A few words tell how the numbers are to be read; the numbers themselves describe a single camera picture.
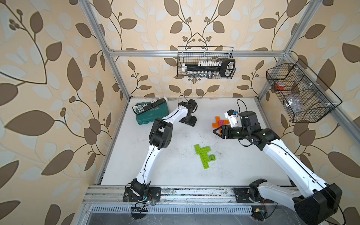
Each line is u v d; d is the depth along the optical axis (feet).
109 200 2.43
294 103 2.31
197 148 2.99
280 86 2.65
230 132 2.15
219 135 2.26
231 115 2.23
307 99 2.37
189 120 3.05
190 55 2.99
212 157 2.84
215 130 2.36
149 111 3.45
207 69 2.77
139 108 3.45
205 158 2.84
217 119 3.41
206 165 2.77
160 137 2.08
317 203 1.20
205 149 2.93
